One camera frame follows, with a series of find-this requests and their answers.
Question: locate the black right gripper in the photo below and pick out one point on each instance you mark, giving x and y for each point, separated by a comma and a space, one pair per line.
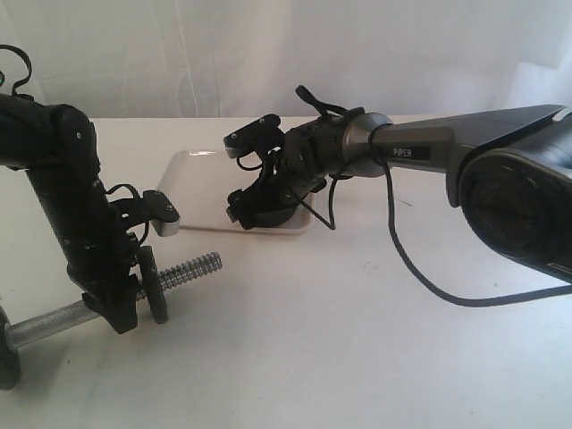
303, 156

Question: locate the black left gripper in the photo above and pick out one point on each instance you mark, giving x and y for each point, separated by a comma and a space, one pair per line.
98, 254

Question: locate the black weight plate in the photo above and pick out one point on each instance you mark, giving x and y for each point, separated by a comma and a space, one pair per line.
271, 217

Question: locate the black weight plate end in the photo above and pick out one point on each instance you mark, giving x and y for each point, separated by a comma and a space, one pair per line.
151, 285
10, 359

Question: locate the chrome dumbbell bar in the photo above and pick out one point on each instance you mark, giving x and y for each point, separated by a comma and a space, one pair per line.
64, 318

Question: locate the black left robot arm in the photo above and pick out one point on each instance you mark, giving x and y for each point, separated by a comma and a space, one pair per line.
56, 146

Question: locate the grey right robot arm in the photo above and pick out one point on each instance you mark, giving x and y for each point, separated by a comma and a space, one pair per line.
509, 171

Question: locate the white rectangular tray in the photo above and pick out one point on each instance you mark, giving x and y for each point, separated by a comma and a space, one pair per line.
198, 184

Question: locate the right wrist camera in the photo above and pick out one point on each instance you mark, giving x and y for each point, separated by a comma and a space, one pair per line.
260, 136

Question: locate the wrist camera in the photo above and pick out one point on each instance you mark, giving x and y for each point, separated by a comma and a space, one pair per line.
260, 136
164, 217

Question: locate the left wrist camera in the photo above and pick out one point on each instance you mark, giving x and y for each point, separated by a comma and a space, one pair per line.
164, 217

